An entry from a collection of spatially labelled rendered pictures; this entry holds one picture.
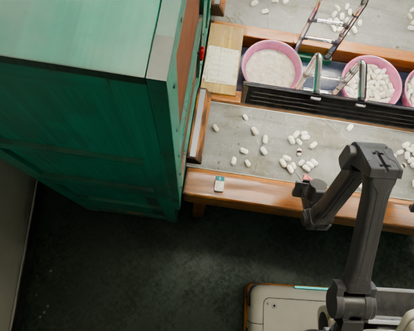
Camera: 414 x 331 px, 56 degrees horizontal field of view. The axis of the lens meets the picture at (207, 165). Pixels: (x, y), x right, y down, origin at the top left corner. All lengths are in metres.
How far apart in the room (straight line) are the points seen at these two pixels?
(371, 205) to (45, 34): 0.74
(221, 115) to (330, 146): 0.47
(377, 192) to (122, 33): 0.65
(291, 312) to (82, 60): 1.71
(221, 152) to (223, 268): 0.88
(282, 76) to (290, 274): 1.14
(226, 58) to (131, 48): 1.19
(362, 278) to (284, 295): 1.04
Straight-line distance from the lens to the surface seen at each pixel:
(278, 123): 1.68
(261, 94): 1.32
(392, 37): 2.06
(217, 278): 2.27
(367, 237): 0.99
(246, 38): 1.83
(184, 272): 2.26
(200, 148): 1.49
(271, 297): 2.03
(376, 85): 1.90
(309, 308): 2.08
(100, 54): 0.56
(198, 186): 1.53
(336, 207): 1.19
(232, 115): 1.65
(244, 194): 1.54
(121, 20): 0.59
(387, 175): 0.95
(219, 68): 1.70
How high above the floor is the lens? 2.26
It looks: 75 degrees down
